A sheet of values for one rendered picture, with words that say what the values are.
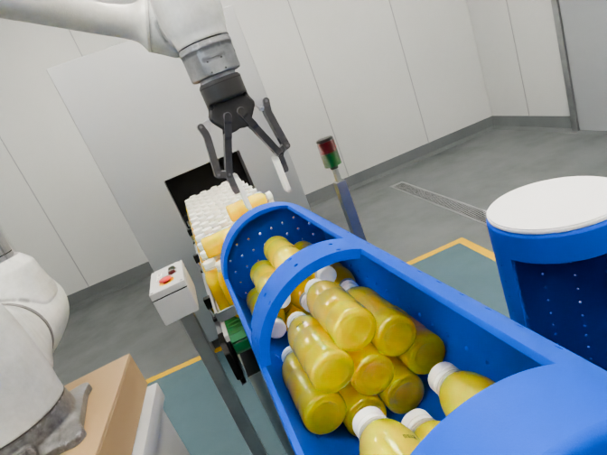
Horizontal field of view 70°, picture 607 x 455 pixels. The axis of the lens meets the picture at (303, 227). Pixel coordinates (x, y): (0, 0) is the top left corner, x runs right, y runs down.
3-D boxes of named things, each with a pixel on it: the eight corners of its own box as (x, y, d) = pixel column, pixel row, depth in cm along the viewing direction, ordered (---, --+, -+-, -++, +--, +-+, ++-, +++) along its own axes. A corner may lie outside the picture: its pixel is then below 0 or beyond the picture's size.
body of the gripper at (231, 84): (196, 84, 70) (219, 138, 73) (244, 66, 72) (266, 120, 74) (193, 88, 77) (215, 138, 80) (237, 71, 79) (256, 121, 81)
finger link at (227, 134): (232, 113, 74) (224, 112, 74) (233, 178, 77) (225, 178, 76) (229, 114, 78) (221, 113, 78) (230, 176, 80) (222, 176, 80)
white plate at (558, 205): (464, 209, 109) (465, 213, 109) (536, 243, 82) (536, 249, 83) (564, 168, 109) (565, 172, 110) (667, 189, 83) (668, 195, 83)
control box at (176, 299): (165, 326, 119) (148, 294, 115) (165, 300, 137) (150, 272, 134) (200, 310, 121) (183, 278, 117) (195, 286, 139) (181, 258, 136)
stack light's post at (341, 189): (419, 418, 186) (336, 183, 153) (415, 413, 190) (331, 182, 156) (427, 413, 187) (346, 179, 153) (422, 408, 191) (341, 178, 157)
